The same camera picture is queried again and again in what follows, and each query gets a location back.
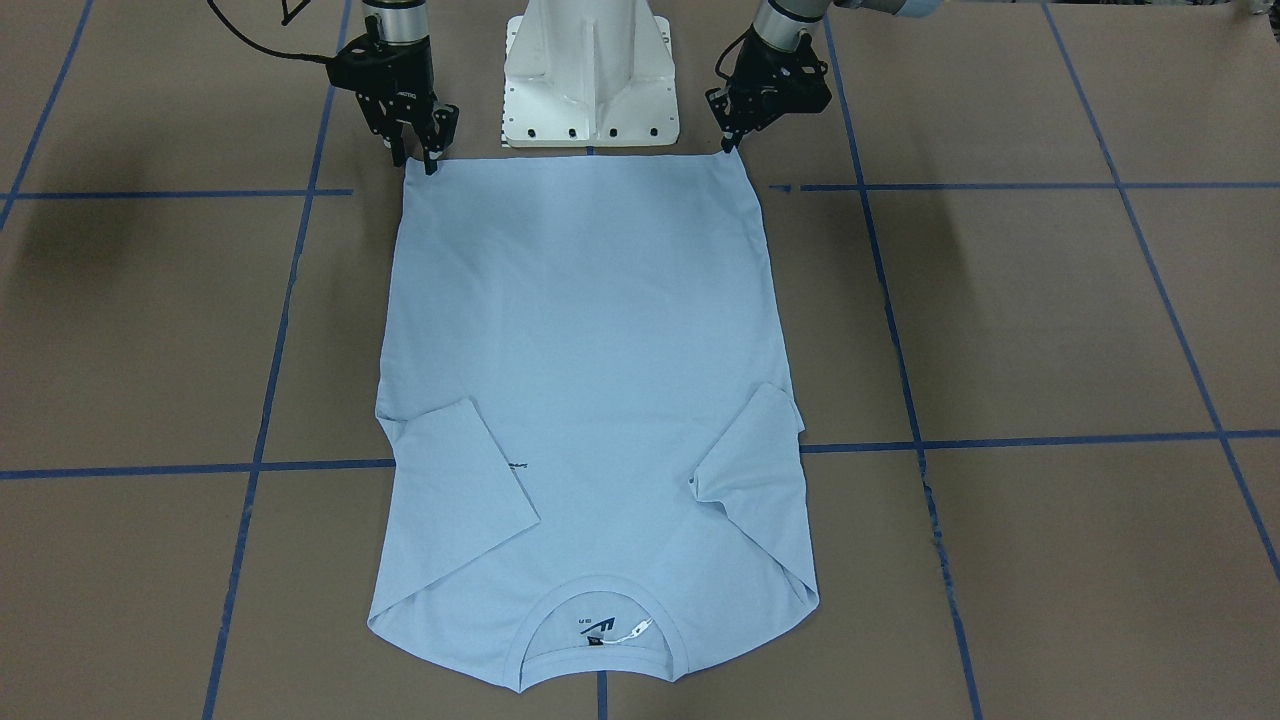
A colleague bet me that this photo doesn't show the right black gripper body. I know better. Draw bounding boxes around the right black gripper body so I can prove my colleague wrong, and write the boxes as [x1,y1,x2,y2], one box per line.
[326,36,436,131]

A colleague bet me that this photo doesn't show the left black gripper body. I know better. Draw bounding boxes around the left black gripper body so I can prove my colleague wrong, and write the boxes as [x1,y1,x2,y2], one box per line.
[707,29,832,131]

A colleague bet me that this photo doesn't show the light blue t-shirt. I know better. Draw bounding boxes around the light blue t-shirt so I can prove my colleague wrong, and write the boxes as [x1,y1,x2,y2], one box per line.
[367,152,820,692]

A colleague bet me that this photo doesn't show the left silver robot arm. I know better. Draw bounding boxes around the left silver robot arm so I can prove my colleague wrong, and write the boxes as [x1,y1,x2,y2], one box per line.
[705,1,941,154]

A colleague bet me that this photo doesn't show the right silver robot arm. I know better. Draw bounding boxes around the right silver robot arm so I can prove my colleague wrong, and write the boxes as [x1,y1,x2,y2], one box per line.
[325,1,460,176]

